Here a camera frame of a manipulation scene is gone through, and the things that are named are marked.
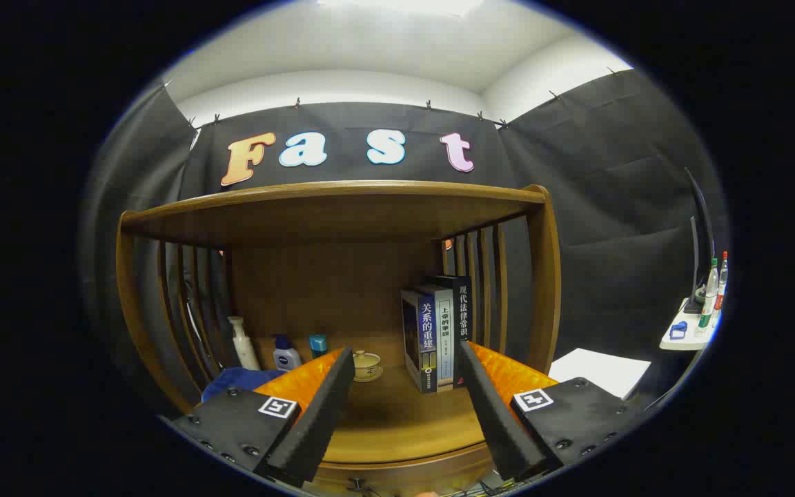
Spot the white side table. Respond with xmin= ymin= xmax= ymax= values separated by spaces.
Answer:
xmin=659 ymin=298 xmax=723 ymax=351

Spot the black backdrop cloth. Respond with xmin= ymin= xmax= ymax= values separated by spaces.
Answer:
xmin=80 ymin=69 xmax=729 ymax=415

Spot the blue towel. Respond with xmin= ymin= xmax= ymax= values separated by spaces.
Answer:
xmin=202 ymin=367 xmax=289 ymax=405

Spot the white lotion bottle blue cap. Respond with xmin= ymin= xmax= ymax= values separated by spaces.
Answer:
xmin=273 ymin=335 xmax=303 ymax=372

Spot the red label bottle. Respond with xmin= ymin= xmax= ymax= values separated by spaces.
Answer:
xmin=715 ymin=251 xmax=729 ymax=313

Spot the wooden cabinet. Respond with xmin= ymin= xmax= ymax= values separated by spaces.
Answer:
xmin=116 ymin=181 xmax=562 ymax=496

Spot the white pump bottle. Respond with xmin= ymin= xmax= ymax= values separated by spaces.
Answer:
xmin=228 ymin=316 xmax=262 ymax=371

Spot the white book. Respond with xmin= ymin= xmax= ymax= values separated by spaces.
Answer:
xmin=420 ymin=284 xmax=455 ymax=391

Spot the lidded tea bowl with saucer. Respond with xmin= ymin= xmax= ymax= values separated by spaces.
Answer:
xmin=352 ymin=350 xmax=384 ymax=383

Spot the green label bottle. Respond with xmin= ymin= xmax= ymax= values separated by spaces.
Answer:
xmin=697 ymin=258 xmax=720 ymax=336

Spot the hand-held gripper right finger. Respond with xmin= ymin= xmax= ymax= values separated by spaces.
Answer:
xmin=454 ymin=340 xmax=649 ymax=483

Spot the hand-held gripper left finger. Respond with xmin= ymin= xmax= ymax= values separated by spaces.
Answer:
xmin=171 ymin=347 xmax=357 ymax=488

